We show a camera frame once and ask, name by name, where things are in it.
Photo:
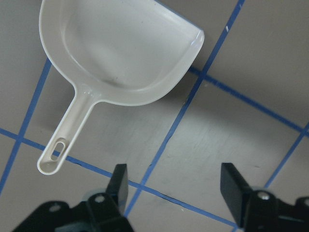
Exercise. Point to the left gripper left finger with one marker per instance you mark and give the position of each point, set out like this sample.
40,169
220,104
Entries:
118,186

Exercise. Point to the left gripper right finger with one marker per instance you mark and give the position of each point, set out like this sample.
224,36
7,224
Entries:
236,191

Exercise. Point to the beige plastic dustpan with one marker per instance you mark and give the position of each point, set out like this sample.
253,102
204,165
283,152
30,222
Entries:
122,52

